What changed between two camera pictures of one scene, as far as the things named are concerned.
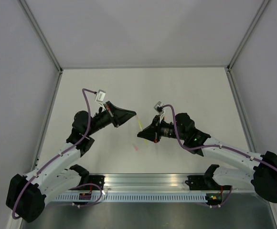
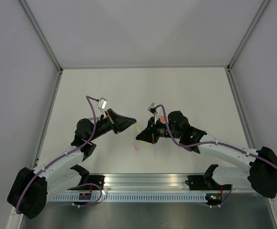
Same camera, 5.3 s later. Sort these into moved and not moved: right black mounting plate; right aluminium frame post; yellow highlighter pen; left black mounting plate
Moved: yellow highlighter pen
Not moved: right black mounting plate; left black mounting plate; right aluminium frame post
